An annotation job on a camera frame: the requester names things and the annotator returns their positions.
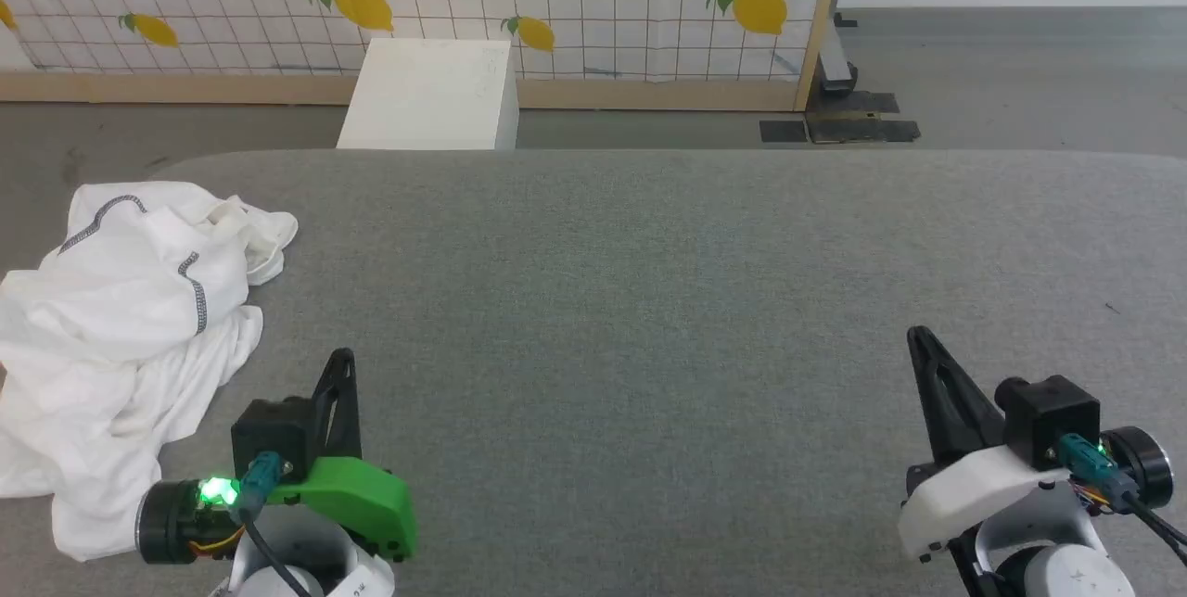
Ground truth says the white rectangular box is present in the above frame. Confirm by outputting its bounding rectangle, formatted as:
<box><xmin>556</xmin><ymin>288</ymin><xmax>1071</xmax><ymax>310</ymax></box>
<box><xmin>335</xmin><ymin>38</ymin><xmax>519</xmax><ymax>152</ymax></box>

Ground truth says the white garment with grey stitching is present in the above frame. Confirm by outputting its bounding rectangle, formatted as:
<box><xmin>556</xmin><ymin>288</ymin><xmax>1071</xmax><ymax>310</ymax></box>
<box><xmin>0</xmin><ymin>181</ymin><xmax>300</xmax><ymax>563</ymax></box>

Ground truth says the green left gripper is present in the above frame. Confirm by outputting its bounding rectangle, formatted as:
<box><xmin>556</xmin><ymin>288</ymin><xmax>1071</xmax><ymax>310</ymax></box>
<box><xmin>264</xmin><ymin>349</ymin><xmax>418</xmax><ymax>564</ymax></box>

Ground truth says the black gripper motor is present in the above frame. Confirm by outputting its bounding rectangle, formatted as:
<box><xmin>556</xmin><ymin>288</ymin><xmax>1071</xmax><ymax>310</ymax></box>
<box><xmin>136</xmin><ymin>478</ymin><xmax>235</xmax><ymax>566</ymax></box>
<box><xmin>1102</xmin><ymin>426</ymin><xmax>1175</xmax><ymax>511</ymax></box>

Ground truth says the black right gripper motor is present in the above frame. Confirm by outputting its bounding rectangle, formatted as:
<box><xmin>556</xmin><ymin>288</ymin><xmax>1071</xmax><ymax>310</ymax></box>
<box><xmin>1102</xmin><ymin>426</ymin><xmax>1175</xmax><ymax>511</ymax></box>

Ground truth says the white paper label tag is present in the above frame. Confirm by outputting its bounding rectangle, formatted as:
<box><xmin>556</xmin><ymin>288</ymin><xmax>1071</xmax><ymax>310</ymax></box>
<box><xmin>326</xmin><ymin>555</ymin><xmax>396</xmax><ymax>597</ymax></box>

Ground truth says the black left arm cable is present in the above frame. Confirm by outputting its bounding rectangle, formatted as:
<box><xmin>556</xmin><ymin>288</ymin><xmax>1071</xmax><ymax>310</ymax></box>
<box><xmin>235</xmin><ymin>451</ymin><xmax>316</xmax><ymax>597</ymax></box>

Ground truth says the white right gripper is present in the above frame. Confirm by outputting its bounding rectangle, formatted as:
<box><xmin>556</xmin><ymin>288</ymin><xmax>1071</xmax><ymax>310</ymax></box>
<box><xmin>897</xmin><ymin>326</ymin><xmax>1081</xmax><ymax>563</ymax></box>

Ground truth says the grey metal partition foot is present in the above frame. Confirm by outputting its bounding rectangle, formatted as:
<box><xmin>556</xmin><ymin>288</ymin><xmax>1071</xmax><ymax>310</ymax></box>
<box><xmin>814</xmin><ymin>11</ymin><xmax>861</xmax><ymax>99</ymax></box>

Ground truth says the black left gripper motor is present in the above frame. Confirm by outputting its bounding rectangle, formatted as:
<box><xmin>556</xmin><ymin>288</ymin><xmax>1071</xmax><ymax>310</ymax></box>
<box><xmin>136</xmin><ymin>478</ymin><xmax>235</xmax><ymax>566</ymax></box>

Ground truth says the large black floor plate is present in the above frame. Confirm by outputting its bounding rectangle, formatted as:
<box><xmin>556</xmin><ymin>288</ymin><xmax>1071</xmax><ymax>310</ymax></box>
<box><xmin>803</xmin><ymin>91</ymin><xmax>922</xmax><ymax>146</ymax></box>

